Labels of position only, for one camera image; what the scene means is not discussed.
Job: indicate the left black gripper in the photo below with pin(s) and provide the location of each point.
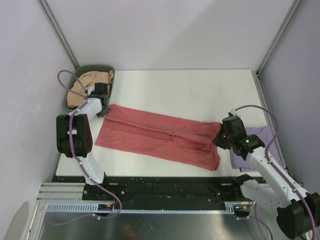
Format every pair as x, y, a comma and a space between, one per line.
104, 112

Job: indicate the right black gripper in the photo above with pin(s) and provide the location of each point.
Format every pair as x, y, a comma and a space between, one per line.
217, 140

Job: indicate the pink t shirt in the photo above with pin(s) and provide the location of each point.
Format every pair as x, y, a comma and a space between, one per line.
161, 136

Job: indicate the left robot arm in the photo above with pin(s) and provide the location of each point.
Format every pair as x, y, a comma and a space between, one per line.
74, 137

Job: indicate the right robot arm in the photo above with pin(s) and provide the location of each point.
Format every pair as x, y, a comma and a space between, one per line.
297, 211

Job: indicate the beige t shirt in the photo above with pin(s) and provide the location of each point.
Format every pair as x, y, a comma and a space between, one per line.
74, 100

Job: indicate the dark green plastic bin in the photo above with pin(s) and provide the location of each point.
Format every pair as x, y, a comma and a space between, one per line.
95, 67

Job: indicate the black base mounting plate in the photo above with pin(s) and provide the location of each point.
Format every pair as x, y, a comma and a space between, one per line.
173, 193

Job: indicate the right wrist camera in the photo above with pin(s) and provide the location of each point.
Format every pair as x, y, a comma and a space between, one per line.
233, 126

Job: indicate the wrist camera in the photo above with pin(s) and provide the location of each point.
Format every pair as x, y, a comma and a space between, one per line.
233, 126
100, 89

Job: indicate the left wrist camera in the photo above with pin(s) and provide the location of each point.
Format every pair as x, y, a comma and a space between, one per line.
100, 89

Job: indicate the grey slotted cable duct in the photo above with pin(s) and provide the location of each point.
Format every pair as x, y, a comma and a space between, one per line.
227, 207

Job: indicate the left aluminium frame post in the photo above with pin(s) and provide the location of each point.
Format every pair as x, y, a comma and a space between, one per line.
52, 20

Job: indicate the aluminium frame post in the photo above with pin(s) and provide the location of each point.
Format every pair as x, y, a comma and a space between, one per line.
52, 20
280, 34

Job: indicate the right aluminium frame post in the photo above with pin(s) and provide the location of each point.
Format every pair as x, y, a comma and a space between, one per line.
280, 34

